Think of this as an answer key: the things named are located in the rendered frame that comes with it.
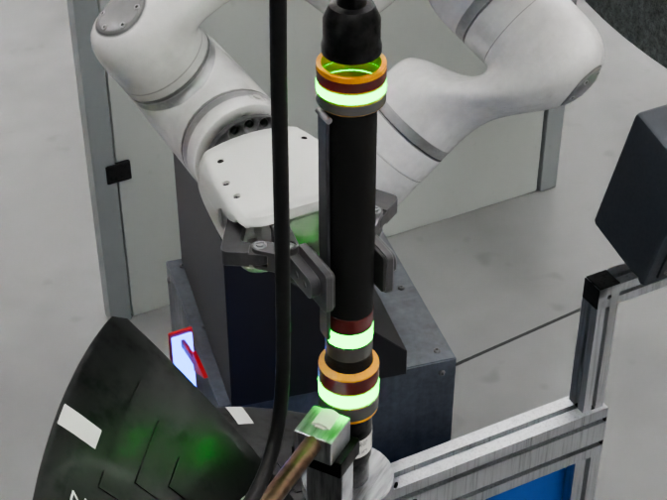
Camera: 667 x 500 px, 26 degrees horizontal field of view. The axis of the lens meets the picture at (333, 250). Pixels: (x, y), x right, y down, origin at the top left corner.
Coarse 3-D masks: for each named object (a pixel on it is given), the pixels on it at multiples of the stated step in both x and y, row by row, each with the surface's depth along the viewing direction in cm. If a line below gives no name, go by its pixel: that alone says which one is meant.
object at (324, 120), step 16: (320, 112) 89; (320, 128) 90; (320, 144) 90; (320, 160) 91; (320, 176) 92; (320, 192) 93; (320, 208) 93; (320, 224) 94; (320, 240) 95; (320, 256) 96; (320, 320) 99
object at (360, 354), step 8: (328, 344) 100; (368, 344) 100; (328, 352) 100; (336, 352) 100; (344, 352) 99; (352, 352) 99; (360, 352) 100; (368, 352) 100; (336, 360) 100; (344, 360) 100; (352, 360) 100; (360, 360) 100
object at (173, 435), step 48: (96, 336) 101; (144, 336) 104; (96, 384) 98; (144, 384) 101; (192, 384) 105; (144, 432) 99; (192, 432) 102; (48, 480) 91; (96, 480) 94; (144, 480) 97; (192, 480) 100; (240, 480) 103
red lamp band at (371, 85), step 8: (384, 72) 87; (320, 80) 87; (328, 80) 86; (376, 80) 87; (384, 80) 87; (328, 88) 87; (336, 88) 86; (344, 88) 86; (352, 88) 86; (360, 88) 86; (368, 88) 86
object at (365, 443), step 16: (336, 0) 85; (352, 0) 84; (368, 0) 86; (336, 16) 84; (352, 16) 84; (368, 16) 85; (336, 32) 85; (352, 32) 84; (368, 32) 85; (336, 48) 85; (352, 48) 85; (368, 48) 85; (352, 64) 86; (352, 432) 104; (368, 432) 105; (368, 448) 106; (368, 464) 108
